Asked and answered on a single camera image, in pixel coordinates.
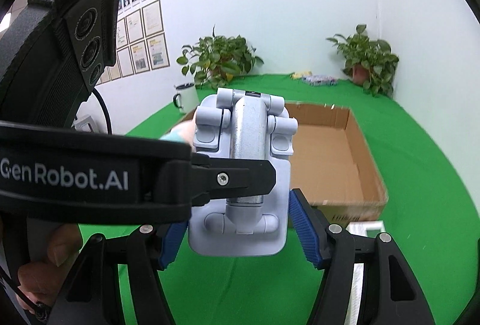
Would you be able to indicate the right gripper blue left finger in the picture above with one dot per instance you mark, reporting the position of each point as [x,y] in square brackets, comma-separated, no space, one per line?
[91,292]

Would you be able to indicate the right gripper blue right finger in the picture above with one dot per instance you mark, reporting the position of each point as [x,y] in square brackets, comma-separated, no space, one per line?
[390,294]

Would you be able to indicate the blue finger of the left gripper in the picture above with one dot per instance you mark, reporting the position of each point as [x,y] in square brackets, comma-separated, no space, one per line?
[218,178]

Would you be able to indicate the pig plush toy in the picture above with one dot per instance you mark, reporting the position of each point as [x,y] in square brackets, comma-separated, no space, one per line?
[182,132]

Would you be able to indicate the person's left hand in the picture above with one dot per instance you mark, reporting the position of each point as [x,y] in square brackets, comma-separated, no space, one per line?
[41,281]

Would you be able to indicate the white enamel mug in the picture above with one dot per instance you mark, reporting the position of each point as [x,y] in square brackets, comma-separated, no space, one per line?
[186,98]

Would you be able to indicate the left potted green plant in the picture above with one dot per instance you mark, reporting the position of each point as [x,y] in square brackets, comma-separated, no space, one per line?
[215,60]

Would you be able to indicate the potted green plant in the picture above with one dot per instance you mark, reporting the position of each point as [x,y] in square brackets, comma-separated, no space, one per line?
[368,63]
[215,60]

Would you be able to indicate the large open cardboard box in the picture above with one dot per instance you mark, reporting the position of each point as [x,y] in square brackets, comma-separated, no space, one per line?
[332,164]

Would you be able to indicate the yellow item on table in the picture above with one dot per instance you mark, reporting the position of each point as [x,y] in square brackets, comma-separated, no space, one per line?
[297,76]

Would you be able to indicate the patterned pouch on table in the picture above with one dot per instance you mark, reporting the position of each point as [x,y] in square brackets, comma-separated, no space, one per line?
[319,80]

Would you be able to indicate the right potted green plant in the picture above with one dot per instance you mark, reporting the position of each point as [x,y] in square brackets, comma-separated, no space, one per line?
[368,63]

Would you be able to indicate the framed certificate on wall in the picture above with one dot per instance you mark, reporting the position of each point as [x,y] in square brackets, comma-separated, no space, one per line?
[157,50]

